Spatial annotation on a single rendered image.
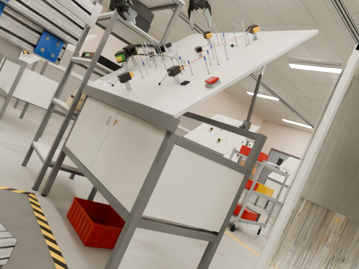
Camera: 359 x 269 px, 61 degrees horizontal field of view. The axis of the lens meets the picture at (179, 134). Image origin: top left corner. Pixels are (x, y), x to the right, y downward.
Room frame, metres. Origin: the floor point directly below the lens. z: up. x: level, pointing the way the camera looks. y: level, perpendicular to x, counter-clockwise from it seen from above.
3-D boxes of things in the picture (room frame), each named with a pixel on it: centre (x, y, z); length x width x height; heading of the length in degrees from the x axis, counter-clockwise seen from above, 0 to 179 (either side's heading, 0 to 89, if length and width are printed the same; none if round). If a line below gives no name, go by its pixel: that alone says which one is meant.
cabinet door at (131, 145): (1.57, 0.22, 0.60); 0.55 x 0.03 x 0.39; 37
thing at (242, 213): (4.36, -1.27, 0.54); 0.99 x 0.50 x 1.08; 137
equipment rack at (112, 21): (2.64, 0.79, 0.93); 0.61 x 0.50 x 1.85; 37
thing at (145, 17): (2.53, 0.78, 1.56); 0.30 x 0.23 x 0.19; 129
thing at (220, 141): (6.12, -0.71, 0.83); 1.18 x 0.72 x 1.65; 42
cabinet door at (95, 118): (2.01, 0.55, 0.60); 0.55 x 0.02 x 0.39; 37
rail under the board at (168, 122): (1.78, 0.40, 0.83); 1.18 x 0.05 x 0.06; 37
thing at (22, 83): (4.56, 2.30, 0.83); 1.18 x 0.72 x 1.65; 42
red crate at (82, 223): (2.01, 0.24, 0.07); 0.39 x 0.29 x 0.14; 39
